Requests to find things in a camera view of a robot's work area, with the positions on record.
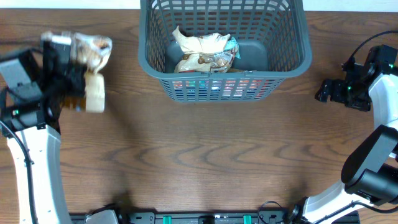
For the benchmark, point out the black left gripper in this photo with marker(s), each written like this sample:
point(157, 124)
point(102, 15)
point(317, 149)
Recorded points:
point(76, 76)

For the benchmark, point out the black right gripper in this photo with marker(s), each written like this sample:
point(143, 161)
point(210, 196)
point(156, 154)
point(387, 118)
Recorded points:
point(336, 95)

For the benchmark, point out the tan snack pouch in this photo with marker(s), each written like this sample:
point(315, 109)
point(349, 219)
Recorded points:
point(217, 63)
point(207, 44)
point(93, 51)

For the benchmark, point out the colourful tissue pack box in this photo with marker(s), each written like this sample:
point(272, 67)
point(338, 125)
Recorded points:
point(221, 89)

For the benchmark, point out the light teal tissue packet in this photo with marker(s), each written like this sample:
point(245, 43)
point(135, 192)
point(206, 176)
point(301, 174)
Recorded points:
point(233, 46)

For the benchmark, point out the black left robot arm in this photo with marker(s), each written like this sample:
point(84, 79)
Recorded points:
point(35, 149)

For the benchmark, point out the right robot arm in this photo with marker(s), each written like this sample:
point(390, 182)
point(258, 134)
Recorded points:
point(366, 180)

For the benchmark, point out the grey plastic basket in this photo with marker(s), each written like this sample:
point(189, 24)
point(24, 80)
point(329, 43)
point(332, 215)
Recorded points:
point(272, 36)

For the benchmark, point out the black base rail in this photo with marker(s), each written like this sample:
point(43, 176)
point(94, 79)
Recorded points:
point(112, 214)

